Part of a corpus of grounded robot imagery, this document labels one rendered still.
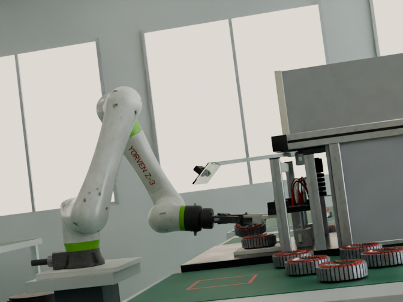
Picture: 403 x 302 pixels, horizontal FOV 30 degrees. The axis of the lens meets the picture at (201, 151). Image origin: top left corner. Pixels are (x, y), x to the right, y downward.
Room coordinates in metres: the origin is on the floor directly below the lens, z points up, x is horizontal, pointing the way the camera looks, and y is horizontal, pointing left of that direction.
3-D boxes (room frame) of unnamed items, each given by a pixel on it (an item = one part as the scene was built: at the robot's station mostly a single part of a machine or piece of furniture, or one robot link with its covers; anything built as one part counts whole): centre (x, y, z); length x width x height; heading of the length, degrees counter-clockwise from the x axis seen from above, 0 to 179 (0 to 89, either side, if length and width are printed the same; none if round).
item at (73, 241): (2.72, 0.46, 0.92); 0.16 x 0.13 x 0.19; 22
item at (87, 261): (2.73, 0.53, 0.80); 0.26 x 0.15 x 0.06; 88
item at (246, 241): (2.42, -0.15, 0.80); 0.11 x 0.11 x 0.04
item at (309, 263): (1.86, -0.22, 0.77); 0.11 x 0.11 x 0.04
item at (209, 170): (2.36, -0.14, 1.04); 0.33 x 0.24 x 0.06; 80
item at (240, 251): (2.42, -0.15, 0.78); 0.15 x 0.15 x 0.01; 80
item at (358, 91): (2.47, -0.48, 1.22); 0.44 x 0.39 x 0.20; 170
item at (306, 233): (2.40, -0.29, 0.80); 0.08 x 0.05 x 0.06; 170
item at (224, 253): (2.54, -0.18, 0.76); 0.64 x 0.47 x 0.02; 170
